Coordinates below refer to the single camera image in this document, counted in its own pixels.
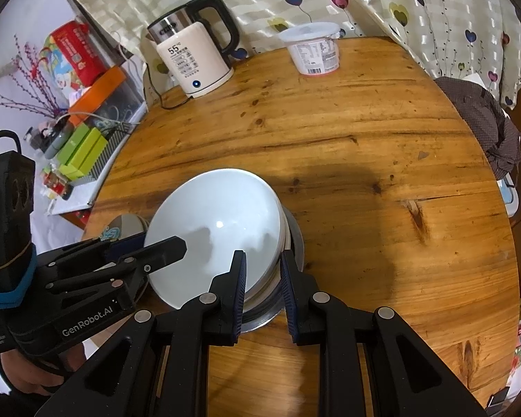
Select black kettle cable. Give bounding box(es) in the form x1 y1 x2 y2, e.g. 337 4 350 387
145 63 196 111

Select white cable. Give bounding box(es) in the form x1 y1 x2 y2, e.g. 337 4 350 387
67 111 116 126

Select plain white bowl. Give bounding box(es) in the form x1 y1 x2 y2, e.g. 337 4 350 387
144 168 283 309

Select dried purple branch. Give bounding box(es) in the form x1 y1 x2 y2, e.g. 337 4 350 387
0 35 70 119

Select grey case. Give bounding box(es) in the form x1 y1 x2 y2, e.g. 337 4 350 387
43 124 74 160

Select stainless steel bowl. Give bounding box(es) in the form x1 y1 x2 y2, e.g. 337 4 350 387
239 208 305 334

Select white bowl with blue stripe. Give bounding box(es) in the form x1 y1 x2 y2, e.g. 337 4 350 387
243 200 292 301

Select cream electric kettle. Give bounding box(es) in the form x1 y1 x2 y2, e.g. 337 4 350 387
146 0 240 99

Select dark checked cloth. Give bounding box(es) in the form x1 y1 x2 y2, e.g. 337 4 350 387
434 76 521 181

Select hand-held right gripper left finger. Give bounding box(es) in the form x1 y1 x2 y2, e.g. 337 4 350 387
35 250 248 417

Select white folder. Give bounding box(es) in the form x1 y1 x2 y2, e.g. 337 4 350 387
48 181 101 216

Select person's left hand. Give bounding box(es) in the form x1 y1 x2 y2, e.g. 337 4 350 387
0 350 67 396

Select green box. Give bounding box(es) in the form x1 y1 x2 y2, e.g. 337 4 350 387
67 128 109 175
56 122 93 162
62 162 88 181

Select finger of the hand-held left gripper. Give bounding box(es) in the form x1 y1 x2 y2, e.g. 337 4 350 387
46 235 188 301
41 232 146 271

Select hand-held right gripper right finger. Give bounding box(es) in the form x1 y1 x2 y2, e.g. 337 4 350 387
280 250 489 417

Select clear container with orange lid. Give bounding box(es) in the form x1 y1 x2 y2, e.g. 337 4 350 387
67 66 146 129

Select white plastic tub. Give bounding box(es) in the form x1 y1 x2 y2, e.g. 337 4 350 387
278 22 344 76

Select green boxes in striped tray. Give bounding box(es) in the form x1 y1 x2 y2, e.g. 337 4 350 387
82 122 136 183

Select small red patterned jar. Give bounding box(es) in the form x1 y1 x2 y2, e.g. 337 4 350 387
41 169 73 201

